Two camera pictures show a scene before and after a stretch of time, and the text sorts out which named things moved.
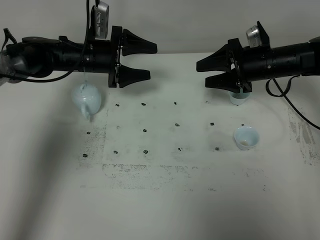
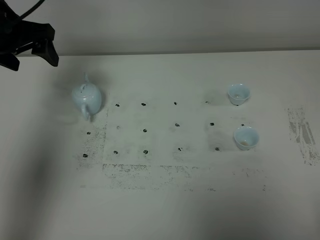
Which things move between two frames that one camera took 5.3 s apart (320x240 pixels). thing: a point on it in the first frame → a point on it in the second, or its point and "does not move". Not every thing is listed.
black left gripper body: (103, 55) → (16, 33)
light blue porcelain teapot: (87, 97) does not move
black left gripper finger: (133, 44) → (45, 48)
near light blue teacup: (246, 137) does not move
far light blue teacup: (238, 98) does not move
